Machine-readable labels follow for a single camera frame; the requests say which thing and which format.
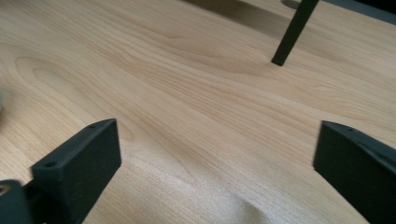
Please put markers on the black metal two-tier shelf rack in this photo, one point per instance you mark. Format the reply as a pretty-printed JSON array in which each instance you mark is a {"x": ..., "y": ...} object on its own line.
[{"x": 294, "y": 34}]

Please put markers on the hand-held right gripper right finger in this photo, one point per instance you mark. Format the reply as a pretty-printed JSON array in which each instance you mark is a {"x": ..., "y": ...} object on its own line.
[{"x": 358, "y": 168}]

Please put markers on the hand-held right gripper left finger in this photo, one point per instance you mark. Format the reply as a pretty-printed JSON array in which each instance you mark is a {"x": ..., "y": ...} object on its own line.
[{"x": 77, "y": 168}]

